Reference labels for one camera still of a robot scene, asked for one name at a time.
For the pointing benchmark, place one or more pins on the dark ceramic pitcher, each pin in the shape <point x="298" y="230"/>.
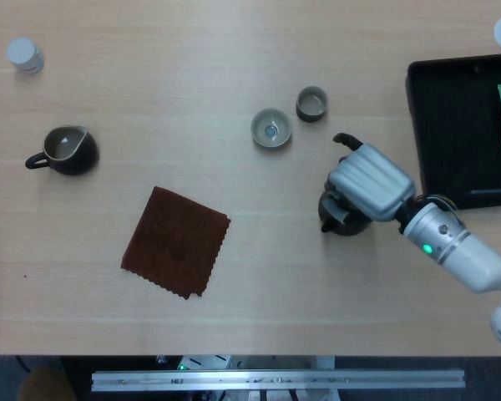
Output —
<point x="75" y="160"/>

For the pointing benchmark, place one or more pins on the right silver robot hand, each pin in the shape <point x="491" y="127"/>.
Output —
<point x="371" y="184"/>

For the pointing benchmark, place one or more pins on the brown tea cloth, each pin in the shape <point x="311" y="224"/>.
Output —
<point x="175" y="242"/>

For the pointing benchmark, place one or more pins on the aluminium profile rail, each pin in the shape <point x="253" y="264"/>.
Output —
<point x="275" y="379"/>

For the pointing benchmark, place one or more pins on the grey ceramic strainer bowl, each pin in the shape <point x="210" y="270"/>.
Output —
<point x="271" y="127"/>

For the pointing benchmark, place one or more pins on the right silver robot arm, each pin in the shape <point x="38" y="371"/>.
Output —
<point x="463" y="255"/>

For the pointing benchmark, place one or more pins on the dark brown ceramic teacup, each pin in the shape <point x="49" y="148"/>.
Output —
<point x="312" y="113"/>

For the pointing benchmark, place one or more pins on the black cast iron teapot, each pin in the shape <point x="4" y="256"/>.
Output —
<point x="350" y="227"/>

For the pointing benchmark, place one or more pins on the black plastic tray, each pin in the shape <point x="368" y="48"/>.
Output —
<point x="455" y="133"/>

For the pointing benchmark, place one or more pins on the small white jar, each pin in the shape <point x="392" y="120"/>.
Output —
<point x="25" y="54"/>

